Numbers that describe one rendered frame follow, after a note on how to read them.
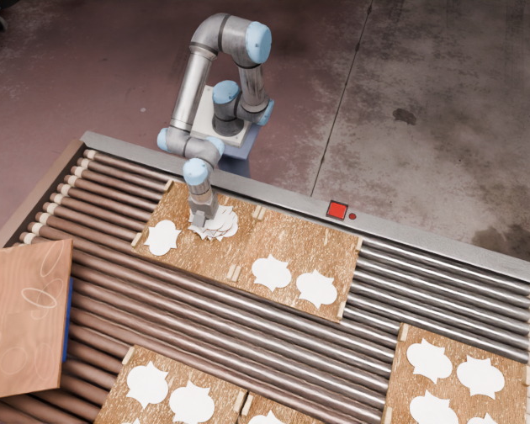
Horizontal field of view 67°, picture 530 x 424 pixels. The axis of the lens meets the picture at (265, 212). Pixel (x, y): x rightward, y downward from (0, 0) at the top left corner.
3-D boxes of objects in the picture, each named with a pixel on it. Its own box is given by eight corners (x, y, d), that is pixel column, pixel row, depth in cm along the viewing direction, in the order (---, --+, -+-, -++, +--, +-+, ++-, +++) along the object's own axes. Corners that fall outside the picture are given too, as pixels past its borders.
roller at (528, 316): (79, 169, 180) (74, 162, 175) (539, 317, 143) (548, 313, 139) (72, 177, 177) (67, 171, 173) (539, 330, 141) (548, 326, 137)
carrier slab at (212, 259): (172, 182, 170) (172, 179, 169) (262, 209, 163) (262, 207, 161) (131, 252, 153) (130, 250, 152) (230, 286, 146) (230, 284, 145)
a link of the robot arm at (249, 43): (245, 99, 179) (230, 5, 127) (276, 109, 177) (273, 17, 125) (235, 122, 176) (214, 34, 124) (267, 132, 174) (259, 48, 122)
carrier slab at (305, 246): (263, 209, 162) (263, 207, 161) (362, 239, 155) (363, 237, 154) (230, 286, 146) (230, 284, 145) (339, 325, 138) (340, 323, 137)
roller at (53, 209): (52, 204, 170) (46, 198, 166) (538, 373, 134) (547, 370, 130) (45, 214, 168) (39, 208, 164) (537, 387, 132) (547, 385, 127)
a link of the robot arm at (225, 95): (219, 96, 182) (218, 73, 170) (247, 105, 180) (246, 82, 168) (209, 115, 176) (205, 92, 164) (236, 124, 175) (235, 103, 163)
